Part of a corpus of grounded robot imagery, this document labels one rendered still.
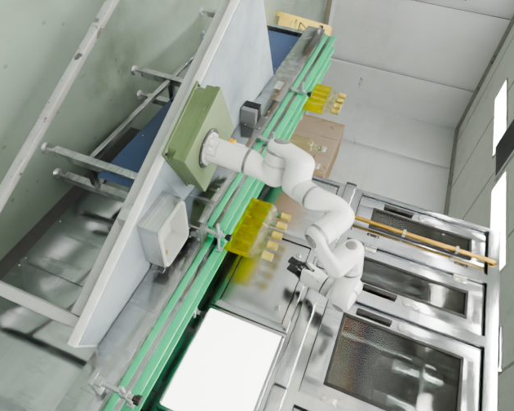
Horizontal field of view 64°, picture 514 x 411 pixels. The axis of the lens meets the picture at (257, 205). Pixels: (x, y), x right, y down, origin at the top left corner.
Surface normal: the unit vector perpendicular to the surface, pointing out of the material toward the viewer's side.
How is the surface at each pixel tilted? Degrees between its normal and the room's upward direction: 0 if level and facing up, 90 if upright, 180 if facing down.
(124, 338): 90
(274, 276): 91
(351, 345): 90
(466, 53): 90
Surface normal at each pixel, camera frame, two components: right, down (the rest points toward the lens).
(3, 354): 0.04, -0.65
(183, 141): -0.12, -0.30
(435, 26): -0.37, 0.69
